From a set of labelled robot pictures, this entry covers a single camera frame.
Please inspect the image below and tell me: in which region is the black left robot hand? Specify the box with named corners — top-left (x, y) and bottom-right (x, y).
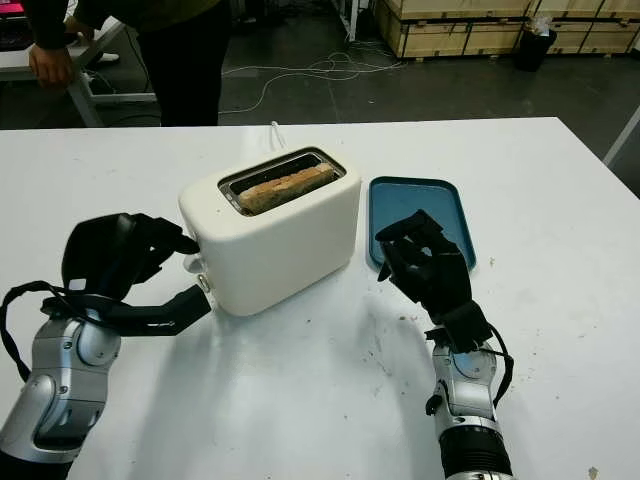
top-left (60, 212), bottom-right (199, 296)

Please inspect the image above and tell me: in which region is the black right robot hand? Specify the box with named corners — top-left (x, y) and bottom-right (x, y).
top-left (374, 208), bottom-right (474, 326)

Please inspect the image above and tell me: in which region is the white two-slot toaster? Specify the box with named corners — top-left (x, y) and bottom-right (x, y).
top-left (178, 145), bottom-right (361, 318)

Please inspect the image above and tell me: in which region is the brown bread slice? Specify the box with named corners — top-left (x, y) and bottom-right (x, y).
top-left (238, 162), bottom-right (335, 216)

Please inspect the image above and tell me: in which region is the blue plastic tray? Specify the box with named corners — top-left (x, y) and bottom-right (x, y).
top-left (367, 175), bottom-right (477, 274)

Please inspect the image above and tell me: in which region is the white office desk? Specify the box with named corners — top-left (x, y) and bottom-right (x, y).
top-left (0, 14), bottom-right (161, 129)

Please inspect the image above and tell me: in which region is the person in olive top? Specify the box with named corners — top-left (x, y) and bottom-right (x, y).
top-left (27, 0), bottom-right (234, 129)

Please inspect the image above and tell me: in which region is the black laptop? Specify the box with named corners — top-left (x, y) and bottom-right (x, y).
top-left (0, 0), bottom-right (31, 51)

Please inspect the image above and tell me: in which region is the black trash bin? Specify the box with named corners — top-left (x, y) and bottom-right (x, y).
top-left (513, 27), bottom-right (558, 73)

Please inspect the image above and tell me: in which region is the wooden crate stack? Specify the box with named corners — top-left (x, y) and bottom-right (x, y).
top-left (372, 0), bottom-right (534, 60)
top-left (529, 0), bottom-right (640, 55)

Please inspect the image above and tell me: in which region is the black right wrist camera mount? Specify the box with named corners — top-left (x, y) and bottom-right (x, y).
top-left (424, 302), bottom-right (494, 354)

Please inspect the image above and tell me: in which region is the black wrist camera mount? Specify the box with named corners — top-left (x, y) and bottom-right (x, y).
top-left (42, 285), bottom-right (212, 337)
top-left (424, 302), bottom-right (494, 354)

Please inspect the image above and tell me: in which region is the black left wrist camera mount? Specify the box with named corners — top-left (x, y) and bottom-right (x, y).
top-left (42, 285), bottom-right (212, 337)

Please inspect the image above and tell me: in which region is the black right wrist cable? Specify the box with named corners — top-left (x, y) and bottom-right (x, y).
top-left (487, 324), bottom-right (515, 409)

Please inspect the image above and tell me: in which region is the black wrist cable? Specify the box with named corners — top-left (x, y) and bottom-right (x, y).
top-left (0, 281), bottom-right (101, 384)
top-left (487, 324), bottom-right (515, 409)

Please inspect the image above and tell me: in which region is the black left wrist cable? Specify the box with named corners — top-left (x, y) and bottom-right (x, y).
top-left (0, 281), bottom-right (101, 384)

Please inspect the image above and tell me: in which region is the white cable on floor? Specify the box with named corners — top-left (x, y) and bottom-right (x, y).
top-left (219, 47), bottom-right (404, 114)

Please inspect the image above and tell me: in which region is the white metal rack frame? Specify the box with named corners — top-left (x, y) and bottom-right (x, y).
top-left (337, 0), bottom-right (374, 44)

